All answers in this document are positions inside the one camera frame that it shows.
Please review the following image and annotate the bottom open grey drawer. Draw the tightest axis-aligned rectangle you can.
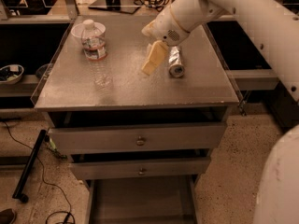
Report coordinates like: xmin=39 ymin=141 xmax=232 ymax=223
xmin=84 ymin=175 xmax=202 ymax=224

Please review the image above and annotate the black bar on floor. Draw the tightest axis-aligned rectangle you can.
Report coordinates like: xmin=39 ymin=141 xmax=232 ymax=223
xmin=12 ymin=130 xmax=46 ymax=203

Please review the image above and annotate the top grey drawer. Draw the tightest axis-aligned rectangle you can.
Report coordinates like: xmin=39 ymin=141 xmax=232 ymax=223
xmin=50 ymin=122 xmax=227 ymax=154

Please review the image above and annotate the dark shoe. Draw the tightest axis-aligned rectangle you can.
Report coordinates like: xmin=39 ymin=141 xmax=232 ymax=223
xmin=0 ymin=208 xmax=17 ymax=224

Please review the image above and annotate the clear plastic water bottle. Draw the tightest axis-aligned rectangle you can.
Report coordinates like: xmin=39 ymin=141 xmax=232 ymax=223
xmin=81 ymin=20 xmax=112 ymax=90

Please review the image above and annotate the silver foil-wrapped can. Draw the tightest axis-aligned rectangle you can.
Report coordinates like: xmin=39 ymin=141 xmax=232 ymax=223
xmin=168 ymin=46 xmax=185 ymax=78

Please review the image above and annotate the grey drawer cabinet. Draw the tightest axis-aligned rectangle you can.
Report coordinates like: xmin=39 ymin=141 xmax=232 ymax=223
xmin=34 ymin=14 xmax=240 ymax=224

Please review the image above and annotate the middle grey drawer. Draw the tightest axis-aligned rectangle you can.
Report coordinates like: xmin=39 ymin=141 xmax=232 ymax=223
xmin=70 ymin=157 xmax=210 ymax=180

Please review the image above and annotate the black floor cable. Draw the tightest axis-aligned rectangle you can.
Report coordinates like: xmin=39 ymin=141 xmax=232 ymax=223
xmin=0 ymin=119 xmax=77 ymax=224

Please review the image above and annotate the grey side shelf rail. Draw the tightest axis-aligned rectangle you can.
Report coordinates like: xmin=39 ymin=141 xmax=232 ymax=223
xmin=226 ymin=69 xmax=278 ymax=91

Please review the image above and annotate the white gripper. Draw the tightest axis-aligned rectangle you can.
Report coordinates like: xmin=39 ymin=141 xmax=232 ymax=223
xmin=141 ymin=11 xmax=189 ymax=76

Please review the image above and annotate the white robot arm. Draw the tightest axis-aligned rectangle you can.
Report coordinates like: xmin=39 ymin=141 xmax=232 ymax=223
xmin=142 ymin=0 xmax=299 ymax=224

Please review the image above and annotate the black monitor stand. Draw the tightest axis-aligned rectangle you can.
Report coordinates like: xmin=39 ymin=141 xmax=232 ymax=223
xmin=88 ymin=0 xmax=141 ymax=14

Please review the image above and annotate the white ceramic bowl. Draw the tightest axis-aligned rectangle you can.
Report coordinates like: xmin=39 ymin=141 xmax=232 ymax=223
xmin=71 ymin=22 xmax=106 ymax=44

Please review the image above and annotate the bowl with dark items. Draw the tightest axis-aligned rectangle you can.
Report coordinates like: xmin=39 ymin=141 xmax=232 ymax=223
xmin=0 ymin=64 xmax=24 ymax=85

